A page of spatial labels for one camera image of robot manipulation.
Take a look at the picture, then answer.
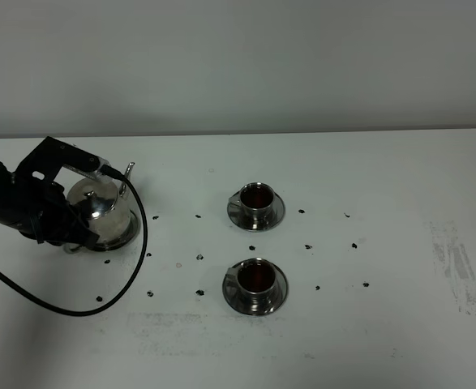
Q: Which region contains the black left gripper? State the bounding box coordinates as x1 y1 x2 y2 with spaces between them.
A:
11 173 99 249

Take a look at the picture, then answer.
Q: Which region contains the stainless steel teapot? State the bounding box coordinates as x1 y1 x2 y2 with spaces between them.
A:
66 177 131 245

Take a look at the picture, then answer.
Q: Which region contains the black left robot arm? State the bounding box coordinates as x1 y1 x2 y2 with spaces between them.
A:
0 137 101 249

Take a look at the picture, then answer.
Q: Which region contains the steel teapot saucer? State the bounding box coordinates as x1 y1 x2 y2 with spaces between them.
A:
92 211 139 252

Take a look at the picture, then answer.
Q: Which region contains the far stainless steel saucer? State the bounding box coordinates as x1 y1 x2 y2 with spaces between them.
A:
226 191 285 232

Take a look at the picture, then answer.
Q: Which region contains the stainless steel saucer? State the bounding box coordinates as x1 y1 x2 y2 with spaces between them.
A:
227 258 289 316
226 191 285 232

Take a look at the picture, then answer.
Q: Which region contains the near stainless steel saucer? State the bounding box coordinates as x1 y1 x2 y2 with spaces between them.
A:
227 258 289 316

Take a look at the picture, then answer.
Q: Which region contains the far stainless steel teacup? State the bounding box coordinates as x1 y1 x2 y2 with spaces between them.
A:
228 182 275 222

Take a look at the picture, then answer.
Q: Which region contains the stainless steel teacup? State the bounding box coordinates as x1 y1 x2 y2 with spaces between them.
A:
228 182 275 222
222 258 277 309

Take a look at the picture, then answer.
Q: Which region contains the near stainless steel teacup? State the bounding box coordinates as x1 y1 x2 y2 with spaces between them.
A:
222 258 277 309

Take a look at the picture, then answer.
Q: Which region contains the black left camera cable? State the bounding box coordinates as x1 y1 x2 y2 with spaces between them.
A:
0 164 148 317

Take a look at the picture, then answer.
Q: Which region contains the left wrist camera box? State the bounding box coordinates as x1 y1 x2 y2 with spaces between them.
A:
15 136 110 183

